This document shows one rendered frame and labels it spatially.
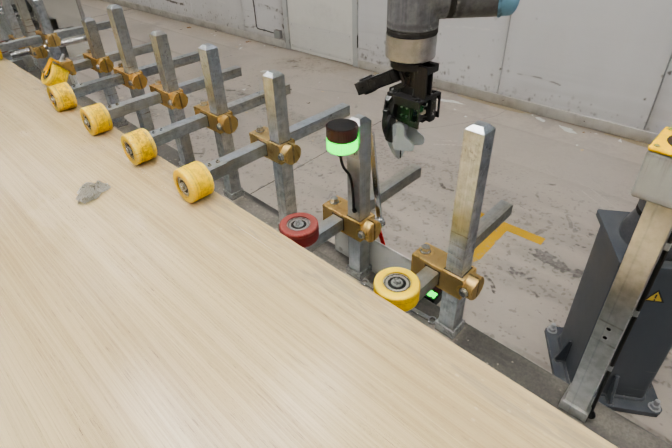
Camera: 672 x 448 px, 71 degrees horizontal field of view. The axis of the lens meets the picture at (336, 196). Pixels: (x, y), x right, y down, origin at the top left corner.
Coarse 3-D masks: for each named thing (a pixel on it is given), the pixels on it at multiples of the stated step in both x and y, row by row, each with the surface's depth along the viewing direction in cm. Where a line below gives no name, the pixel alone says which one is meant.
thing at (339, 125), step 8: (336, 120) 90; (344, 120) 89; (352, 120) 89; (336, 128) 87; (344, 128) 87; (352, 128) 86; (344, 168) 93; (352, 184) 97; (352, 192) 98; (352, 200) 99; (352, 208) 101
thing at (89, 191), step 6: (84, 186) 109; (90, 186) 108; (96, 186) 108; (102, 186) 109; (108, 186) 110; (78, 192) 109; (84, 192) 107; (90, 192) 108; (96, 192) 107; (78, 198) 106; (84, 198) 105; (90, 198) 106; (96, 198) 106
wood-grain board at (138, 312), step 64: (0, 64) 189; (0, 128) 139; (64, 128) 138; (0, 192) 110; (64, 192) 109; (128, 192) 109; (0, 256) 91; (64, 256) 91; (128, 256) 90; (192, 256) 89; (256, 256) 89; (0, 320) 78; (64, 320) 77; (128, 320) 77; (192, 320) 76; (256, 320) 76; (320, 320) 76; (384, 320) 75; (0, 384) 68; (64, 384) 67; (128, 384) 67; (192, 384) 67; (256, 384) 66; (320, 384) 66; (384, 384) 66; (448, 384) 66; (512, 384) 65
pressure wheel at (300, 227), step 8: (288, 216) 98; (296, 216) 98; (304, 216) 98; (312, 216) 98; (280, 224) 96; (288, 224) 96; (296, 224) 96; (304, 224) 96; (312, 224) 96; (280, 232) 95; (288, 232) 94; (296, 232) 94; (304, 232) 93; (312, 232) 94; (296, 240) 93; (304, 240) 94; (312, 240) 95
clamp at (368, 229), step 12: (324, 204) 108; (336, 204) 107; (324, 216) 109; (348, 216) 103; (372, 216) 103; (348, 228) 105; (360, 228) 102; (372, 228) 101; (360, 240) 104; (372, 240) 103
